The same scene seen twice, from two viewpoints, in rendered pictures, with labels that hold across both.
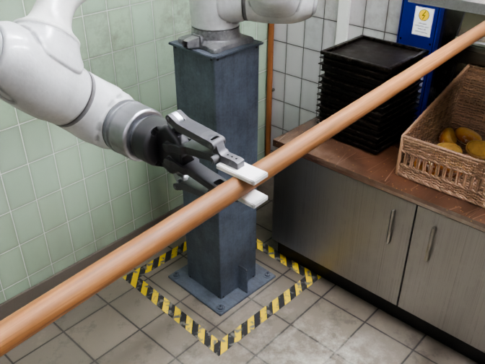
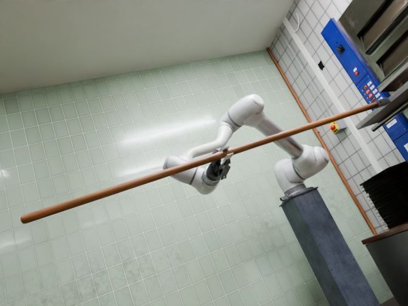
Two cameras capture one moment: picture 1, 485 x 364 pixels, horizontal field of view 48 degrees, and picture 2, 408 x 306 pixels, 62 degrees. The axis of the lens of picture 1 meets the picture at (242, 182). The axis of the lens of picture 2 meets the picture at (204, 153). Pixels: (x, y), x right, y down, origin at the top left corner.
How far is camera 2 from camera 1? 118 cm
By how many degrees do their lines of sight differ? 57
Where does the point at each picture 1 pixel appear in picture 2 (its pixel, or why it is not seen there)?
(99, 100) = (200, 170)
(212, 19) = (287, 184)
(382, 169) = not seen: outside the picture
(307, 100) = not seen: hidden behind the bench
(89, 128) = (198, 179)
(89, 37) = (253, 225)
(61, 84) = not seen: hidden behind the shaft
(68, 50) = (187, 158)
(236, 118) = (320, 225)
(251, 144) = (340, 240)
